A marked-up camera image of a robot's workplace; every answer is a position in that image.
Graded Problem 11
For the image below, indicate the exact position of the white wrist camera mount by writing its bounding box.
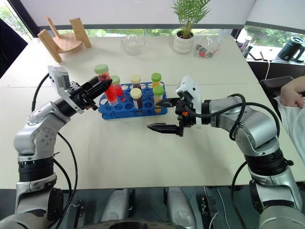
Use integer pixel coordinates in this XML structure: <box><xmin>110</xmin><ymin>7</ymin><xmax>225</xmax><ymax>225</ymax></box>
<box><xmin>175</xmin><ymin>74</ymin><xmax>203</xmax><ymax>130</ymax></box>
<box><xmin>47</xmin><ymin>65</ymin><xmax>85</xmax><ymax>115</ymax></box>

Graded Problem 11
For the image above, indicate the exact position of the red test tube green cap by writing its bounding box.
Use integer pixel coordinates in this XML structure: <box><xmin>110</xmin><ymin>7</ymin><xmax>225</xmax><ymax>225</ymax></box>
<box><xmin>93</xmin><ymin>64</ymin><xmax>119</xmax><ymax>106</ymax></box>
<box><xmin>111</xmin><ymin>75</ymin><xmax>125</xmax><ymax>98</ymax></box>

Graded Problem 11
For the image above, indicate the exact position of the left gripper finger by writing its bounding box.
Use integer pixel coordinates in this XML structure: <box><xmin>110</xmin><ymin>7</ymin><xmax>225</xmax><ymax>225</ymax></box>
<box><xmin>81</xmin><ymin>76</ymin><xmax>100</xmax><ymax>89</ymax></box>
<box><xmin>82</xmin><ymin>79</ymin><xmax>113</xmax><ymax>102</ymax></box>

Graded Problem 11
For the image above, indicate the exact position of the green palm plant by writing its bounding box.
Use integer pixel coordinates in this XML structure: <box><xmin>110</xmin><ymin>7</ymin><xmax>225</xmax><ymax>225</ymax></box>
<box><xmin>171</xmin><ymin>0</ymin><xmax>212</xmax><ymax>39</ymax></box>

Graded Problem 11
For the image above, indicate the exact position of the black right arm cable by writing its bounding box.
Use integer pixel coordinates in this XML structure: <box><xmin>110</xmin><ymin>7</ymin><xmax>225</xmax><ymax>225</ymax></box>
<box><xmin>183</xmin><ymin>93</ymin><xmax>282</xmax><ymax>229</ymax></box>

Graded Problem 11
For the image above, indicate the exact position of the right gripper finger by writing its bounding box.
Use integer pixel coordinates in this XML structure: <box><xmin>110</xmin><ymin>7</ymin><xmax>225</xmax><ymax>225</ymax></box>
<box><xmin>155</xmin><ymin>97</ymin><xmax>179</xmax><ymax>108</ymax></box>
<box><xmin>146</xmin><ymin>122</ymin><xmax>181</xmax><ymax>136</ymax></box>

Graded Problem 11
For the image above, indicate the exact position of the wooden stand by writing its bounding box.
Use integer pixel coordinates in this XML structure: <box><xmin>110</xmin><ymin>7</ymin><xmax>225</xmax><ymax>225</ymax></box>
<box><xmin>37</xmin><ymin>16</ymin><xmax>92</xmax><ymax>63</ymax></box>

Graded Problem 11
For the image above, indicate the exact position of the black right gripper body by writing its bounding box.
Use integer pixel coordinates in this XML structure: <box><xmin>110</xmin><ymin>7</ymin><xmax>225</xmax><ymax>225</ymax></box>
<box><xmin>174</xmin><ymin>90</ymin><xmax>197</xmax><ymax>138</ymax></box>

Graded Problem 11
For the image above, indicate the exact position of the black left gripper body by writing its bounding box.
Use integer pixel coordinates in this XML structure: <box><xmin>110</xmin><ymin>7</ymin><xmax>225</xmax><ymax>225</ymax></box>
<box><xmin>69</xmin><ymin>81</ymin><xmax>99</xmax><ymax>112</ymax></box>

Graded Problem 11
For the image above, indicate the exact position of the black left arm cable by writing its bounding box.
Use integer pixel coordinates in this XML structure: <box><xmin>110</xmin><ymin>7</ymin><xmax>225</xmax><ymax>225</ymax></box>
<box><xmin>31</xmin><ymin>73</ymin><xmax>79</xmax><ymax>229</ymax></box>

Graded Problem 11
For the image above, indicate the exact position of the white thin cable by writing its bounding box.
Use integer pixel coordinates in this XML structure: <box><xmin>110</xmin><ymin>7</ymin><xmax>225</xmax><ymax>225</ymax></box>
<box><xmin>265</xmin><ymin>59</ymin><xmax>272</xmax><ymax>80</ymax></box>

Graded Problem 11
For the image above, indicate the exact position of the bystander bare hand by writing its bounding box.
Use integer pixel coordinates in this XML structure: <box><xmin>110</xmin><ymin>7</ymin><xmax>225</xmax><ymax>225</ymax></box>
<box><xmin>279</xmin><ymin>76</ymin><xmax>305</xmax><ymax>108</ymax></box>

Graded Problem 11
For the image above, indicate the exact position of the white ribbed plant pot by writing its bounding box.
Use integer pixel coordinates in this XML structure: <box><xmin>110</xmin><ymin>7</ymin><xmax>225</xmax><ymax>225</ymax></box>
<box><xmin>173</xmin><ymin>30</ymin><xmax>195</xmax><ymax>54</ymax></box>

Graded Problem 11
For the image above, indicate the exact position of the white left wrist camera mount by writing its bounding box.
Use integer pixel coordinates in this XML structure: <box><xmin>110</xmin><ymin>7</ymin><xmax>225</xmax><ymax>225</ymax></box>
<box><xmin>47</xmin><ymin>65</ymin><xmax>85</xmax><ymax>115</ymax></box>

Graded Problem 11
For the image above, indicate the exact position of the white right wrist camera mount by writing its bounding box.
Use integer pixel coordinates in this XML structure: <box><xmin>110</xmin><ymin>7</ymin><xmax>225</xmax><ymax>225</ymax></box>
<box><xmin>175</xmin><ymin>74</ymin><xmax>203</xmax><ymax>130</ymax></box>

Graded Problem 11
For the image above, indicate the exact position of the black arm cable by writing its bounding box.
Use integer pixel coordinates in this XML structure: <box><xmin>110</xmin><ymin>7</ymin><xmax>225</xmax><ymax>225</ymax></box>
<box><xmin>183</xmin><ymin>93</ymin><xmax>282</xmax><ymax>229</ymax></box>
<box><xmin>31</xmin><ymin>73</ymin><xmax>79</xmax><ymax>229</ymax></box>

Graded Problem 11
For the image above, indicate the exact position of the blue test tube rack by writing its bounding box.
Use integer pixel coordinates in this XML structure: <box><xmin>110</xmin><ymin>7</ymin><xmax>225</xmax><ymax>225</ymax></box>
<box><xmin>98</xmin><ymin>81</ymin><xmax>168</xmax><ymax>120</ymax></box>

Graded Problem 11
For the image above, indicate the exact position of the clear plastic bag with parts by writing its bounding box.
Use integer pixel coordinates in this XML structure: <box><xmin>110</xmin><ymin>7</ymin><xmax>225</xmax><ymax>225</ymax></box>
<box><xmin>193</xmin><ymin>29</ymin><xmax>225</xmax><ymax>59</ymax></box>

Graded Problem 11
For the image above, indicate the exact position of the clear glass bowl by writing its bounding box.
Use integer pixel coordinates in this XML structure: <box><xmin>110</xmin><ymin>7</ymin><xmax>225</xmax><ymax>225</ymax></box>
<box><xmin>121</xmin><ymin>33</ymin><xmax>146</xmax><ymax>56</ymax></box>

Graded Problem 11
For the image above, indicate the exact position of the black chair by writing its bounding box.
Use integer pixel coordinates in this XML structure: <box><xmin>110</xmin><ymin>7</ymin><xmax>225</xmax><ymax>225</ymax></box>
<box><xmin>259</xmin><ymin>76</ymin><xmax>295</xmax><ymax>101</ymax></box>

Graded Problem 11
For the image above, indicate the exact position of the dark green kettle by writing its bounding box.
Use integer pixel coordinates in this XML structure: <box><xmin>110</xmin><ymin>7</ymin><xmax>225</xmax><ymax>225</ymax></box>
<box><xmin>277</xmin><ymin>36</ymin><xmax>305</xmax><ymax>63</ymax></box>

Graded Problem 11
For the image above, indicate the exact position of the yellow test tube green cap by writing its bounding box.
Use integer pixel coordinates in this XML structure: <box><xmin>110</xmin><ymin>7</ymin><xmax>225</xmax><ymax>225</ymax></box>
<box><xmin>151</xmin><ymin>72</ymin><xmax>163</xmax><ymax>88</ymax></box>
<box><xmin>152</xmin><ymin>85</ymin><xmax>165</xmax><ymax>115</ymax></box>

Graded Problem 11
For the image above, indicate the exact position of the silver robot leg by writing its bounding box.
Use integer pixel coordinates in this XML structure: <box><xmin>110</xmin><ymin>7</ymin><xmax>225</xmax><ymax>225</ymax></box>
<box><xmin>164</xmin><ymin>187</ymin><xmax>197</xmax><ymax>229</ymax></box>
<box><xmin>101</xmin><ymin>187</ymin><xmax>135</xmax><ymax>224</ymax></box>

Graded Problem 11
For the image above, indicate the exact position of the dark test tube cream cap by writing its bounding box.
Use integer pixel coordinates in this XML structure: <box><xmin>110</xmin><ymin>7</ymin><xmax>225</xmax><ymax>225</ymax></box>
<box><xmin>130</xmin><ymin>87</ymin><xmax>144</xmax><ymax>113</ymax></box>
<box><xmin>130</xmin><ymin>73</ymin><xmax>142</xmax><ymax>91</ymax></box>

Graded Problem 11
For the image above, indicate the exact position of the white cable under table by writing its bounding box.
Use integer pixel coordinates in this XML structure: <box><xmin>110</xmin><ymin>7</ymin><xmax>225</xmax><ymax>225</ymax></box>
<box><xmin>209</xmin><ymin>187</ymin><xmax>226</xmax><ymax>229</ymax></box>

